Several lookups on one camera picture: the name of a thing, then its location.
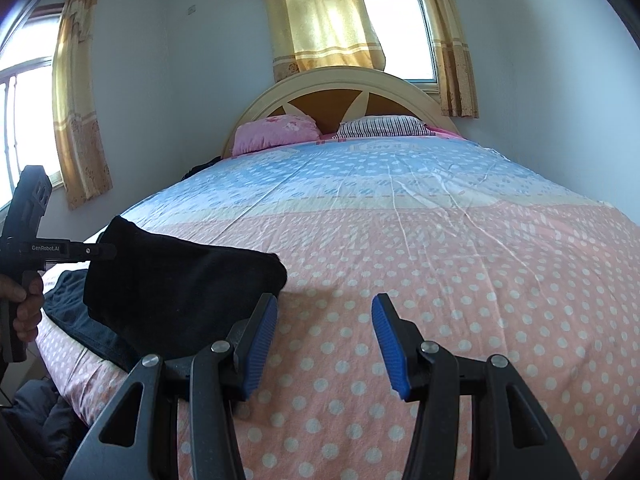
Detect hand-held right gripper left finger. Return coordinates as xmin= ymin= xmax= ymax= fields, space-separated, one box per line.
xmin=75 ymin=294 xmax=278 ymax=480

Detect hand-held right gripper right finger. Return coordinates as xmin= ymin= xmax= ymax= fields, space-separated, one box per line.
xmin=371 ymin=293 xmax=568 ymax=480

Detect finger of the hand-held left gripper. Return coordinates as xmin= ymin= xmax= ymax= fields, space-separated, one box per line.
xmin=66 ymin=242 xmax=117 ymax=261

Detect black pants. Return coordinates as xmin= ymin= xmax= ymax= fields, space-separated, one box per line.
xmin=84 ymin=215 xmax=287 ymax=361

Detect person's left hand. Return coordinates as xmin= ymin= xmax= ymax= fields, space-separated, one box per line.
xmin=0 ymin=274 xmax=45 ymax=343

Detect dark blue jeans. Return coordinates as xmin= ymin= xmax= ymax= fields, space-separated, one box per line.
xmin=42 ymin=270 xmax=143 ymax=372

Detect large sliding window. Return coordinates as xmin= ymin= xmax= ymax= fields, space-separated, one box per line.
xmin=0 ymin=5 xmax=66 ymax=208

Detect bed with polka dot sheet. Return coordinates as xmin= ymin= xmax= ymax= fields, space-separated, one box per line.
xmin=37 ymin=137 xmax=640 ymax=480

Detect dark grey garment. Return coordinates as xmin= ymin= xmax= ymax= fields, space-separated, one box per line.
xmin=0 ymin=379 xmax=88 ymax=480

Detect pink pillow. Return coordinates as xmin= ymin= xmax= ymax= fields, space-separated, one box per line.
xmin=231 ymin=114 xmax=321 ymax=157

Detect striped pillow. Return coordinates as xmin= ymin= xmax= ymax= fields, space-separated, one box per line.
xmin=336 ymin=115 xmax=436 ymax=139

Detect arched wooden headboard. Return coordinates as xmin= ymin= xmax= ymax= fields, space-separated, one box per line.
xmin=221 ymin=67 xmax=461 ymax=158

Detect narrow yellow patterned curtain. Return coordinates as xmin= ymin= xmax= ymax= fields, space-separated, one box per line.
xmin=411 ymin=0 xmax=480 ymax=120

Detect small window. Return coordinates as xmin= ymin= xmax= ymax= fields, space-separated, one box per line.
xmin=360 ymin=0 xmax=441 ymax=93

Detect wide yellow patterned curtain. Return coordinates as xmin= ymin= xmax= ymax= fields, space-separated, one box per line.
xmin=259 ymin=0 xmax=390 ymax=83

